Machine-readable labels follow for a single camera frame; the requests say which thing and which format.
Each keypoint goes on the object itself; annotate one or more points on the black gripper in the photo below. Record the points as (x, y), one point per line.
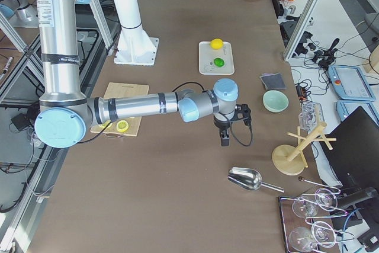
(221, 124)

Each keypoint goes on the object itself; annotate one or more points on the yellow lemon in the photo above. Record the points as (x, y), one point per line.
(216, 44)

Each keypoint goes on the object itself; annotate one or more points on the green lime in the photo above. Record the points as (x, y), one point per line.
(218, 62)

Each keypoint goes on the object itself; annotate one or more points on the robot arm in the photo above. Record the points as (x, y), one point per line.
(66, 113)

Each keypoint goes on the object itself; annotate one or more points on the beige rabbit tray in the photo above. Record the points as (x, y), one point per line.
(207, 55)

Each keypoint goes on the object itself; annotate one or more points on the metal scoop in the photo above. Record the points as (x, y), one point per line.
(249, 179)

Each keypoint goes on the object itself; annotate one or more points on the mint green bowl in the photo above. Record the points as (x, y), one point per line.
(275, 101)

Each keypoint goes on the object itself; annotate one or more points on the wooden mug tree stand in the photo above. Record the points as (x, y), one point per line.
(290, 160)

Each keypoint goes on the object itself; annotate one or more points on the grey folded cloth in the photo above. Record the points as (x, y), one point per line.
(273, 81)

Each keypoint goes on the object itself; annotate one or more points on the clear glass mug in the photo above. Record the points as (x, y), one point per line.
(311, 114)

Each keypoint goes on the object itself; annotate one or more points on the lemon slice on board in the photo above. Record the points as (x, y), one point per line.
(122, 126)

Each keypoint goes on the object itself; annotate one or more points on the wine glass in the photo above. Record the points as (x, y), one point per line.
(323, 234)
(302, 239)
(304, 208)
(326, 199)

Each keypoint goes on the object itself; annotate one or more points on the wooden cutting board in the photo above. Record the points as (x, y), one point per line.
(119, 90)

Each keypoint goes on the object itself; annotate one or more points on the blue teach pendant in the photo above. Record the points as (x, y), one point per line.
(349, 83)
(345, 107)

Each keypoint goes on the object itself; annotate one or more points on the black monitor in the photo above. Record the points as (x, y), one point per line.
(354, 157)

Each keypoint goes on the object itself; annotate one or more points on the aluminium frame post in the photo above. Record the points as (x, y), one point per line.
(299, 29)

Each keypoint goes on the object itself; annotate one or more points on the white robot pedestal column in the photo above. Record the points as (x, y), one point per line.
(135, 47)

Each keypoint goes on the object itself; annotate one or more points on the black wire glass rack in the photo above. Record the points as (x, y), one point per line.
(290, 221)

